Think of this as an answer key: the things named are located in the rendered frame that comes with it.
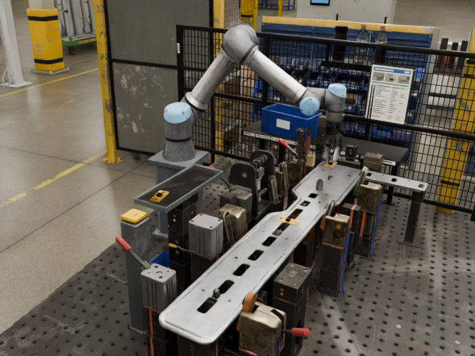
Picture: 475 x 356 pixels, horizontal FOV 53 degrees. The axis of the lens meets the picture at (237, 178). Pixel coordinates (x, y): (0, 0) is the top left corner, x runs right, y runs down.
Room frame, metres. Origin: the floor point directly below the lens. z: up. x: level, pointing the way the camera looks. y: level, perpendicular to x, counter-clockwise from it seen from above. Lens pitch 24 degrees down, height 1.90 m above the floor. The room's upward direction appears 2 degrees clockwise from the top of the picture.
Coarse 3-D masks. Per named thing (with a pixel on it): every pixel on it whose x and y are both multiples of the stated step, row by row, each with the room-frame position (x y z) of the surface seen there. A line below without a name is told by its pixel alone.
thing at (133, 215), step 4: (128, 212) 1.35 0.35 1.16; (132, 212) 1.35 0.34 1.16; (136, 212) 1.35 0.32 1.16; (140, 212) 1.36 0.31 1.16; (144, 212) 1.36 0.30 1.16; (124, 216) 1.32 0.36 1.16; (128, 216) 1.33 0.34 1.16; (132, 216) 1.33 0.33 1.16; (136, 216) 1.33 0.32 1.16; (140, 216) 1.33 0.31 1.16; (144, 216) 1.34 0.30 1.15; (128, 220) 1.31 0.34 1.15; (132, 220) 1.31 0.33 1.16; (136, 220) 1.31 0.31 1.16
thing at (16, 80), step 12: (0, 0) 7.65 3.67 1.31; (0, 12) 7.67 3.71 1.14; (0, 24) 7.67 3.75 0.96; (12, 24) 7.74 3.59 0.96; (12, 36) 7.70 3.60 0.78; (12, 48) 7.67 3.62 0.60; (12, 60) 7.64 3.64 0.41; (12, 72) 7.65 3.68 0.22; (12, 84) 7.65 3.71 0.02; (24, 84) 7.69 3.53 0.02
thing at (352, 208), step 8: (344, 208) 1.76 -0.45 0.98; (352, 208) 1.74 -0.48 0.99; (352, 216) 1.74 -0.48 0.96; (352, 224) 1.74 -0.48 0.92; (352, 232) 1.73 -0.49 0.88; (352, 240) 1.74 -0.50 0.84; (344, 248) 1.75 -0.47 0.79; (352, 248) 1.76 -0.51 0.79; (352, 256) 1.76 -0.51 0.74; (344, 264) 1.74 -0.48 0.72; (352, 264) 1.76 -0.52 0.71
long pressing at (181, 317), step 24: (336, 168) 2.15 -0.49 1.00; (312, 192) 1.87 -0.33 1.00; (336, 192) 1.88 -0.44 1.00; (264, 216) 1.64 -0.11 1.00; (288, 216) 1.65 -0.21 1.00; (312, 216) 1.65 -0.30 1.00; (240, 240) 1.45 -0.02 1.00; (264, 240) 1.46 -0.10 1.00; (288, 240) 1.47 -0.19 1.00; (216, 264) 1.30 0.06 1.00; (240, 264) 1.31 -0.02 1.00; (264, 264) 1.31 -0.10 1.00; (192, 288) 1.17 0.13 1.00; (240, 288) 1.18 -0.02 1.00; (168, 312) 1.06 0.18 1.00; (192, 312) 1.07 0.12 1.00; (216, 312) 1.07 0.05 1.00; (192, 336) 0.98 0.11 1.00; (216, 336) 0.98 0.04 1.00
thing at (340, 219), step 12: (336, 216) 1.58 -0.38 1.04; (348, 216) 1.58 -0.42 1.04; (324, 228) 1.57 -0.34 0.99; (336, 228) 1.55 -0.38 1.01; (348, 228) 1.56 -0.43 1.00; (324, 240) 1.57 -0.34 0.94; (336, 240) 1.55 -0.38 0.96; (348, 240) 1.57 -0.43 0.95; (324, 252) 1.57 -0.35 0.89; (336, 252) 1.55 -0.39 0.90; (324, 264) 1.57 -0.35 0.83; (336, 264) 1.55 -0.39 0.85; (324, 276) 1.56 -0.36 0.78; (336, 276) 1.54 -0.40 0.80; (324, 288) 1.56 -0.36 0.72; (336, 288) 1.54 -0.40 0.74
